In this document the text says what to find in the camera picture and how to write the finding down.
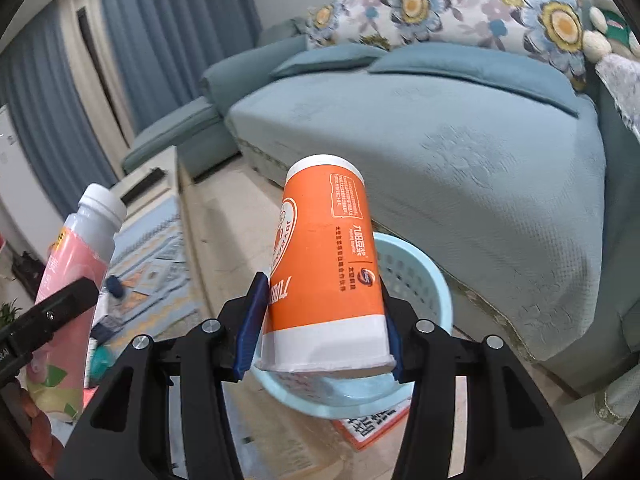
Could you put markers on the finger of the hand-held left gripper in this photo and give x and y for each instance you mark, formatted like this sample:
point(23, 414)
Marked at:
point(45, 320)

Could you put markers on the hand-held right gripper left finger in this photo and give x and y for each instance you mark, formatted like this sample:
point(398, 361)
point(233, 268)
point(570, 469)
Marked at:
point(252, 320)

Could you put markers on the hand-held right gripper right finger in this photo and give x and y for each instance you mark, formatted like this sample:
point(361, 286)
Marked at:
point(406, 340)

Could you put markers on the light blue plastic basket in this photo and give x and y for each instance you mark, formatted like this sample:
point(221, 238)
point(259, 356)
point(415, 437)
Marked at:
point(415, 280)

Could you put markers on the pink drink bottle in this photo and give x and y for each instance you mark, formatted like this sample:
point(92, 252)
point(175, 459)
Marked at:
point(75, 260)

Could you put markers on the orange paper cup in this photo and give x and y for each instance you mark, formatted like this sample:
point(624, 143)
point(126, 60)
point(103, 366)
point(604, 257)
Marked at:
point(325, 270)

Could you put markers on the person's left hand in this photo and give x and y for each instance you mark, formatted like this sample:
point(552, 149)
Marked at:
point(40, 435)

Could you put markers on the green potted plant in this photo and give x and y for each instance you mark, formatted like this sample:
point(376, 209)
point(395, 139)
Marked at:
point(7, 315)

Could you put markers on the black guitar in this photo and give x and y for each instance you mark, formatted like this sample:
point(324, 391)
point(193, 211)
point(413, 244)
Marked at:
point(27, 275)

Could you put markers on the dark blue wrapper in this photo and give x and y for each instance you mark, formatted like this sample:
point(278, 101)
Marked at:
point(106, 327)

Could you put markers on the teal green object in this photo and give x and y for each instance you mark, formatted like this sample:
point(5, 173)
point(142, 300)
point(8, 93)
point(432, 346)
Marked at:
point(102, 365)

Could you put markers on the small dark blue object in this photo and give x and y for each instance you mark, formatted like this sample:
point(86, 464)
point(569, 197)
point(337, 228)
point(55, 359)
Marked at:
point(115, 287)

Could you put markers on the red white leaflet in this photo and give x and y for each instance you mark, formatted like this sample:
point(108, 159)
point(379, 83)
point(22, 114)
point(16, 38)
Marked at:
point(370, 430)

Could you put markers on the patterned blue rug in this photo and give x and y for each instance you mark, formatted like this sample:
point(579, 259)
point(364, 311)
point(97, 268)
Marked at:
point(160, 260)

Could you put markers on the white standing air conditioner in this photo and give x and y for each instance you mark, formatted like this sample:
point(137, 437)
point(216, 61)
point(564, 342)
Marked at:
point(15, 185)

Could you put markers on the black tray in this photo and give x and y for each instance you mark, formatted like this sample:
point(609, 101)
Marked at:
point(145, 182)

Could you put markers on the white coffee table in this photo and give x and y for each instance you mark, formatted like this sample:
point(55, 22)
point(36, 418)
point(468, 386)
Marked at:
point(167, 160)

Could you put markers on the blue sofa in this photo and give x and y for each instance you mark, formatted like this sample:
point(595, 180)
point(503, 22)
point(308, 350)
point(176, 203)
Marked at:
point(450, 160)

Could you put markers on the blue curtain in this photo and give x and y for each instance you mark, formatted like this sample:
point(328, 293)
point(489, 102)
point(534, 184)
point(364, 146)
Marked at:
point(175, 35)
point(45, 110)

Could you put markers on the blue pillow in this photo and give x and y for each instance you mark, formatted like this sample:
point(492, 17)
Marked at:
point(325, 60)
point(475, 67)

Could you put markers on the beige curtain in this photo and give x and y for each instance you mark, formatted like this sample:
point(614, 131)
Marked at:
point(67, 25)

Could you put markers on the white lace cloth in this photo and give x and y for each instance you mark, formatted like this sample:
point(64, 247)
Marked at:
point(622, 85)

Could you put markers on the floral bolster cushion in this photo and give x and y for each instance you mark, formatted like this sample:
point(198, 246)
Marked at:
point(475, 5)

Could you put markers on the white plush bear green shirt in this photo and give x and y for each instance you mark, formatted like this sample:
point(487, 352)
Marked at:
point(600, 42)

